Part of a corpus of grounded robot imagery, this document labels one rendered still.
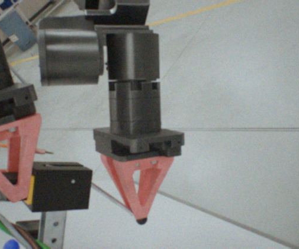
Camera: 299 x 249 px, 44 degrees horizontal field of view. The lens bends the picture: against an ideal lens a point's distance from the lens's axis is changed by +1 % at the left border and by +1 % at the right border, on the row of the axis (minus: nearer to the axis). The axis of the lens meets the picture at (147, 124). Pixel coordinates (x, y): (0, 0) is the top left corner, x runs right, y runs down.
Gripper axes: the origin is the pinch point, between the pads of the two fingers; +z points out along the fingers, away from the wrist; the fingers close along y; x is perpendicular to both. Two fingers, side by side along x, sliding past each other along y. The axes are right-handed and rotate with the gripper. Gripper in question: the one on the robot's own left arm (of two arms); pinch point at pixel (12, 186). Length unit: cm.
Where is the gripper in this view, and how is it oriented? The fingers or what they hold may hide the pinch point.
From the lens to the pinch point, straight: 37.5
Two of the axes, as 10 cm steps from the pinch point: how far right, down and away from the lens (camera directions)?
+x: 8.0, -3.2, 5.0
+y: 5.6, 1.1, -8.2
